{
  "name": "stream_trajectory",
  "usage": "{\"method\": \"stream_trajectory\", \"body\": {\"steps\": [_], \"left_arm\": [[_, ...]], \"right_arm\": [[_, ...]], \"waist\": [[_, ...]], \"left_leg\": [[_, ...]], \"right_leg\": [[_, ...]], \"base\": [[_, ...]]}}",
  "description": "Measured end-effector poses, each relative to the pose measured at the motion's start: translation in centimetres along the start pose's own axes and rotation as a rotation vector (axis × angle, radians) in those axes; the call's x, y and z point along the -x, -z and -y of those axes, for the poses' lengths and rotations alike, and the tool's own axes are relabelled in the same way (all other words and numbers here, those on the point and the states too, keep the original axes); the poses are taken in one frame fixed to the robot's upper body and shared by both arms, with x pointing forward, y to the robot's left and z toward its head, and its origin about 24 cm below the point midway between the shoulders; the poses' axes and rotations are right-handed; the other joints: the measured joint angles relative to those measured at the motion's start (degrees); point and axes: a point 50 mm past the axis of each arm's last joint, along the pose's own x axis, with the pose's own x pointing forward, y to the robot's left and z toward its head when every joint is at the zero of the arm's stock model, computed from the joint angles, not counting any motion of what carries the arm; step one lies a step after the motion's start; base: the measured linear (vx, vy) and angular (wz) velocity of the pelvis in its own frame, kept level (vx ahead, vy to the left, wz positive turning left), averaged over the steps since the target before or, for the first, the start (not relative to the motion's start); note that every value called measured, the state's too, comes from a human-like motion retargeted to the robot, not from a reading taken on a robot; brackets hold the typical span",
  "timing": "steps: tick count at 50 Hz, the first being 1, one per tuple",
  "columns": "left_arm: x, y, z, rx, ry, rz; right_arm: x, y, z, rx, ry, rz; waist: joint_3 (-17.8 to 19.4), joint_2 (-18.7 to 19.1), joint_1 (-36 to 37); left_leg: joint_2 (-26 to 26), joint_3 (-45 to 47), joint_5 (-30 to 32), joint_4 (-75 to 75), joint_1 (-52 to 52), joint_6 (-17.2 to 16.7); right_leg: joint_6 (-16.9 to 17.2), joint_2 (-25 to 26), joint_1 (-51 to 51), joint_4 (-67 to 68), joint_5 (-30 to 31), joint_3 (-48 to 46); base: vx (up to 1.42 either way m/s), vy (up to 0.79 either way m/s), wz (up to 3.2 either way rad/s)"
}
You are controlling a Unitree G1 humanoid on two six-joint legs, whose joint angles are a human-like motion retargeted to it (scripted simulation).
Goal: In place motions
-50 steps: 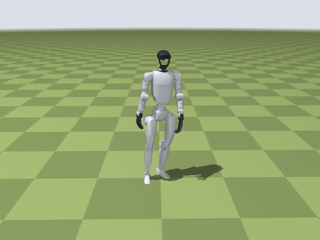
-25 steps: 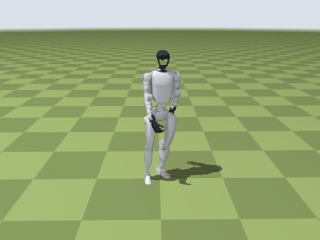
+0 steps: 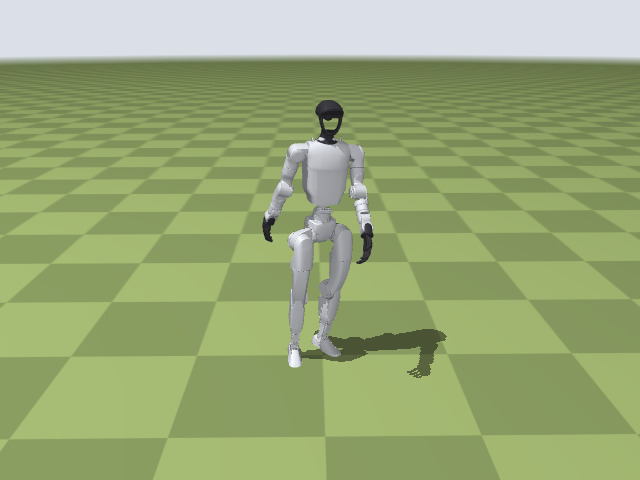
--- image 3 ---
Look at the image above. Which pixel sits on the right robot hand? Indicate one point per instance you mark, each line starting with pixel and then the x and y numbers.
pixel 267 227

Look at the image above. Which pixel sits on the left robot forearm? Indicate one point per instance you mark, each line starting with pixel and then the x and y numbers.
pixel 363 214

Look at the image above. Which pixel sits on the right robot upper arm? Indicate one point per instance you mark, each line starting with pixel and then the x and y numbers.
pixel 296 154

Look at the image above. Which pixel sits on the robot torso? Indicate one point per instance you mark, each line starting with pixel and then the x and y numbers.
pixel 324 176

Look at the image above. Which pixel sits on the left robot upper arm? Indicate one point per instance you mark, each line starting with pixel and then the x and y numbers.
pixel 357 190

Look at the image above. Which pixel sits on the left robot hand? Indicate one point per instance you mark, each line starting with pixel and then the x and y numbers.
pixel 367 246

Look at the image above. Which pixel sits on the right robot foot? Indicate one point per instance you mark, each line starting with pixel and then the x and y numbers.
pixel 294 357

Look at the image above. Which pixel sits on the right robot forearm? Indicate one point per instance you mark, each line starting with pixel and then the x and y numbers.
pixel 275 205

